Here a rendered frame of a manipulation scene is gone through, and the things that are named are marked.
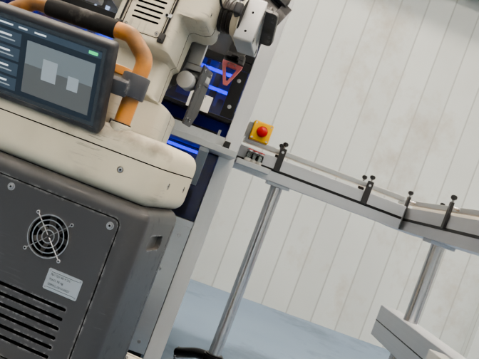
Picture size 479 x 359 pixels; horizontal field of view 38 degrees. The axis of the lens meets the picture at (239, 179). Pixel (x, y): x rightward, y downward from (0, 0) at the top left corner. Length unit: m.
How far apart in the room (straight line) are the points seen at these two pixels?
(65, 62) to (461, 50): 4.66
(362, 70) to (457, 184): 1.15
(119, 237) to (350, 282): 4.27
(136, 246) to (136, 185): 0.11
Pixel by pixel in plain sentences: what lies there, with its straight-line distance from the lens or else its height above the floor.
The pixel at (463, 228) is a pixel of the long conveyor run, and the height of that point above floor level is 0.90.
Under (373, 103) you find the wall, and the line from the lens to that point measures 5.48.
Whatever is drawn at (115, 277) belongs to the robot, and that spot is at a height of 0.55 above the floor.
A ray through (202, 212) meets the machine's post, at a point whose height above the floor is 0.65.
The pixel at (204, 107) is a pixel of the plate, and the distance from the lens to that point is 2.56.
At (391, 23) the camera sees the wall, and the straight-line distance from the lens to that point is 5.60.
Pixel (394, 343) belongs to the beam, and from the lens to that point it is 2.51.
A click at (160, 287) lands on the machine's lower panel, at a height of 0.34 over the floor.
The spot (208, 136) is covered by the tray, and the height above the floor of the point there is 0.90.
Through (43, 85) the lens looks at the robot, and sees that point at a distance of 1.36.
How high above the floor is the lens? 0.79
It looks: level
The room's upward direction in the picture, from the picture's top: 21 degrees clockwise
